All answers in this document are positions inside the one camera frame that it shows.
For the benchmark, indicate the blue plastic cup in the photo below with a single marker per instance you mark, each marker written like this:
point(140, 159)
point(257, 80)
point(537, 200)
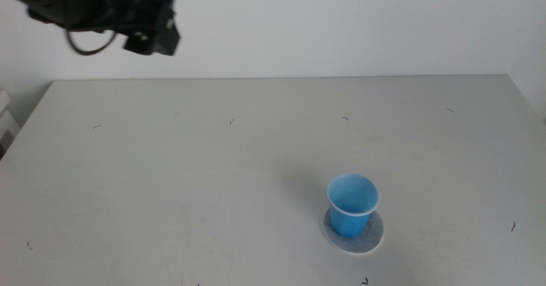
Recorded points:
point(352, 209)

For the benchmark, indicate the round grey cup mat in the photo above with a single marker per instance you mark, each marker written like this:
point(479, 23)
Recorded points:
point(371, 237)

